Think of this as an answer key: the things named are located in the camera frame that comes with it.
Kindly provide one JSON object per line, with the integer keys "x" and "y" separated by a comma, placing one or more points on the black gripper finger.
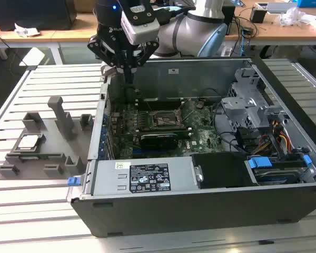
{"x": 100, "y": 48}
{"x": 150, "y": 50}

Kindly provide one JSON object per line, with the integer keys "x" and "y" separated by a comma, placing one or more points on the CPU with silver top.
{"x": 29, "y": 142}

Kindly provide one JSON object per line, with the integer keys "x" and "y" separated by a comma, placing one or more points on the CPU socket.
{"x": 164, "y": 120}

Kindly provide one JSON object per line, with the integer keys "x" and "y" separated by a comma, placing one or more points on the brown cardboard box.
{"x": 84, "y": 5}

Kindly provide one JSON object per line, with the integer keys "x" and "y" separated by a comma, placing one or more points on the wooden desk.
{"x": 68, "y": 31}

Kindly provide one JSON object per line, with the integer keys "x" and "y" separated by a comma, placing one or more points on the black RAM slot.
{"x": 168, "y": 103}
{"x": 184, "y": 135}
{"x": 184, "y": 129}
{"x": 168, "y": 107}

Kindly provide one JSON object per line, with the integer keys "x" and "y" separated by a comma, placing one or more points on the black computer tower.
{"x": 37, "y": 13}

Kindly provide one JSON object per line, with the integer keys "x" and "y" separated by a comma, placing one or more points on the round coin cell battery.
{"x": 200, "y": 105}

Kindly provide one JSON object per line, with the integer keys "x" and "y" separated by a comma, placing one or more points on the crumpled white paper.
{"x": 26, "y": 31}

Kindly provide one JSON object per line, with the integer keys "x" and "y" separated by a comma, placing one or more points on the black graphics card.
{"x": 158, "y": 143}

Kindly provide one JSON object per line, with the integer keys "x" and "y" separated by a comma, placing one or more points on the green motherboard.
{"x": 200, "y": 137}

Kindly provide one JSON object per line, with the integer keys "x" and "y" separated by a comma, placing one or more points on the blue expansion slot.
{"x": 137, "y": 153}

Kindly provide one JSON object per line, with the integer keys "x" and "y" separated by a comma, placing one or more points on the grey metal drive cage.
{"x": 242, "y": 105}

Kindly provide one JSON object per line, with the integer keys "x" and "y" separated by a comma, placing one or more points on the grey parts rack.
{"x": 55, "y": 147}

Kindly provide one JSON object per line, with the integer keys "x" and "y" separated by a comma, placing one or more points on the small black box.
{"x": 258, "y": 16}

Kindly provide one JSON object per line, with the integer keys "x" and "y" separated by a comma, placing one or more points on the silver power supply unit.
{"x": 108, "y": 179}

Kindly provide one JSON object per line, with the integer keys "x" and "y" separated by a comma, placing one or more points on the blue case latch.
{"x": 73, "y": 182}

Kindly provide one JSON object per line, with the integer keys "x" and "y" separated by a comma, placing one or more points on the silver flat device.
{"x": 281, "y": 7}

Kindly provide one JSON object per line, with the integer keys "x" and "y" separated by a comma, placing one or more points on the black plastic shroud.
{"x": 221, "y": 171}

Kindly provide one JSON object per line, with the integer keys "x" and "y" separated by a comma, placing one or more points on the crumpled clear plastic bag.
{"x": 292, "y": 17}

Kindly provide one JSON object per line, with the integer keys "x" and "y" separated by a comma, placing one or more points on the blue disk carrier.
{"x": 259, "y": 162}

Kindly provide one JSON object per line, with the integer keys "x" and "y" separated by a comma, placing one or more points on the blue box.
{"x": 310, "y": 3}

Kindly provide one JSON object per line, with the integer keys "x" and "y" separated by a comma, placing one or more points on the open black PC case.
{"x": 200, "y": 210}

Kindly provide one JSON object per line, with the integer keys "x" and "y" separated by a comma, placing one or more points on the hard disk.
{"x": 274, "y": 177}

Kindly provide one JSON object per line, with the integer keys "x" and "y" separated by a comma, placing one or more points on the blue plastic tab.
{"x": 307, "y": 159}

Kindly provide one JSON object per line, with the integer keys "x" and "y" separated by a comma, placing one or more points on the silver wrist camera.
{"x": 144, "y": 33}

